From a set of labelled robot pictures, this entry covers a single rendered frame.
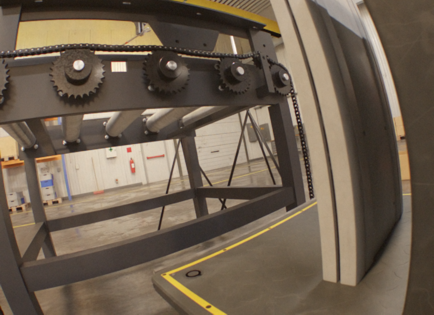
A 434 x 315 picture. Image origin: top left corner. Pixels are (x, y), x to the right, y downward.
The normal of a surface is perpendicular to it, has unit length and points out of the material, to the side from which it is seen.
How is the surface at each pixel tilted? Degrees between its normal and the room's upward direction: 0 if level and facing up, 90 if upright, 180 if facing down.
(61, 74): 90
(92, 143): 90
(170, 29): 90
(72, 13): 90
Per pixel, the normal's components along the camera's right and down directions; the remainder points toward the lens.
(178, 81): 0.57, -0.12
